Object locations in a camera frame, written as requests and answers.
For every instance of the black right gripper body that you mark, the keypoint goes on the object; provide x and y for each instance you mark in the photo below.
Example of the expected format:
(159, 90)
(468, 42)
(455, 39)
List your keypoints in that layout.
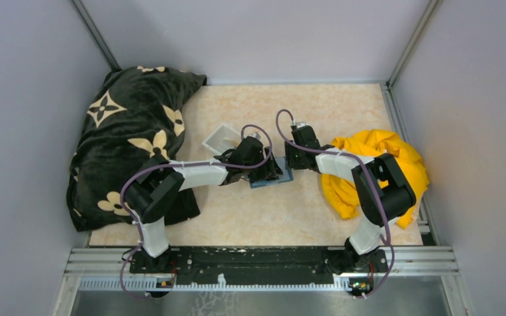
(294, 158)

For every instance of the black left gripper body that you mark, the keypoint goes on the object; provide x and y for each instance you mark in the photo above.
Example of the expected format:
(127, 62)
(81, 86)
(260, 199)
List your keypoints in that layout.
(253, 174)

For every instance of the blue leather card holder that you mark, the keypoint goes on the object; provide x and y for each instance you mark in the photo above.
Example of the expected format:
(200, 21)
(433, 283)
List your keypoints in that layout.
(287, 175)

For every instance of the white plastic card tray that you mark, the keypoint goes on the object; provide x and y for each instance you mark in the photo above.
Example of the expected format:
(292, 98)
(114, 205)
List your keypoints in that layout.
(224, 130)

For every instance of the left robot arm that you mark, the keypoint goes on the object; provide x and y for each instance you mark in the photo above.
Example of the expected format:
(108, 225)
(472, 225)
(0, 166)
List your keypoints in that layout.
(150, 194)

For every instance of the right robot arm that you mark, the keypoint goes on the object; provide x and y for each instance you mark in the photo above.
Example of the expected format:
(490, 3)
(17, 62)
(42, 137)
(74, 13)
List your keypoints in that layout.
(382, 188)

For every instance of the grey card stack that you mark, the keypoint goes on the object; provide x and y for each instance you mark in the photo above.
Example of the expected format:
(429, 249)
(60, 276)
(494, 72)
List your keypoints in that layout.
(226, 144)

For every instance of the yellow cloth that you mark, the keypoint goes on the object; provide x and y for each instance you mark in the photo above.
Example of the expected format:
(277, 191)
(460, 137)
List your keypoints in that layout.
(341, 194)

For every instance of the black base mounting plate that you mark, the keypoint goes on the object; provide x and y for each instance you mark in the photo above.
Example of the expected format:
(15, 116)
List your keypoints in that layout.
(248, 266)

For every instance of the black floral blanket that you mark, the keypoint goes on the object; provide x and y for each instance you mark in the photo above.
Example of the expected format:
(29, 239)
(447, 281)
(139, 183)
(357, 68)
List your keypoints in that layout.
(136, 115)

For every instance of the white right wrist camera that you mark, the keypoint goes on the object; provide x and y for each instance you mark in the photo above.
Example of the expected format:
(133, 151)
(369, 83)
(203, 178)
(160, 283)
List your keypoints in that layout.
(301, 125)

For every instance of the aluminium frame rail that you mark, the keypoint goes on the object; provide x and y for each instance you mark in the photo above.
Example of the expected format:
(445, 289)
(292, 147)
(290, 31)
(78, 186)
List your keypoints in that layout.
(108, 269)

